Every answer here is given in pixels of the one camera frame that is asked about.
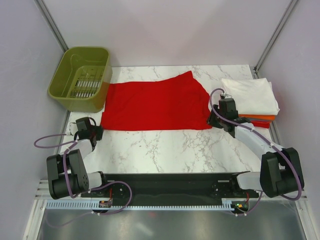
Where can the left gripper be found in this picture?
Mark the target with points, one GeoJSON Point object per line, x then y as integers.
{"type": "Point", "coordinates": [99, 131]}

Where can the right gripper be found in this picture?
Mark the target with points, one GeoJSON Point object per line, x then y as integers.
{"type": "Point", "coordinates": [211, 121]}

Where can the red t-shirt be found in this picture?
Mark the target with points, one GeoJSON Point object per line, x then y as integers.
{"type": "Point", "coordinates": [177, 103]}
{"type": "Point", "coordinates": [261, 124]}

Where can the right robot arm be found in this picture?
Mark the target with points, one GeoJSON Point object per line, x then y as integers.
{"type": "Point", "coordinates": [280, 171]}

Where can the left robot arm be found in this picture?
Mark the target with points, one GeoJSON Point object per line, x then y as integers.
{"type": "Point", "coordinates": [66, 172]}

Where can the folded white t-shirt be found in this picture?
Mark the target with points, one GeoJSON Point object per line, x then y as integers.
{"type": "Point", "coordinates": [252, 96]}

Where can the folded red t-shirt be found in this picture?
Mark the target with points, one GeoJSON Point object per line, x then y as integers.
{"type": "Point", "coordinates": [261, 124]}

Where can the olive green plastic basket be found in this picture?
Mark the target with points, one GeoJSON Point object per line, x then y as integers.
{"type": "Point", "coordinates": [82, 79]}

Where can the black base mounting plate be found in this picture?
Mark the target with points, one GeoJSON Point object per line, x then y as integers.
{"type": "Point", "coordinates": [179, 189]}

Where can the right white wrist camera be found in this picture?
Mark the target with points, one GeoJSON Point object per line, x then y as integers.
{"type": "Point", "coordinates": [225, 96]}

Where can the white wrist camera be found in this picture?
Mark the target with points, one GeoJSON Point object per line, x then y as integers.
{"type": "Point", "coordinates": [71, 129]}
{"type": "Point", "coordinates": [225, 96]}

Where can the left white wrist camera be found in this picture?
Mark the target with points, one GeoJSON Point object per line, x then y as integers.
{"type": "Point", "coordinates": [71, 129]}

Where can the white slotted cable duct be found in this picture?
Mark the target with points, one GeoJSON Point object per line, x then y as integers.
{"type": "Point", "coordinates": [103, 204]}

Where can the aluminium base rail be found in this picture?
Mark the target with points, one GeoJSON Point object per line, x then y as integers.
{"type": "Point", "coordinates": [42, 191]}

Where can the left aluminium frame post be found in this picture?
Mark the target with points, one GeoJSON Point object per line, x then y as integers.
{"type": "Point", "coordinates": [51, 23]}

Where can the aluminium frame post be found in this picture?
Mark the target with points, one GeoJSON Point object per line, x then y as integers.
{"type": "Point", "coordinates": [274, 37]}
{"type": "Point", "coordinates": [51, 23]}

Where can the right aluminium frame post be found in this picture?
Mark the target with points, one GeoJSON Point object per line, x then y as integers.
{"type": "Point", "coordinates": [274, 37]}

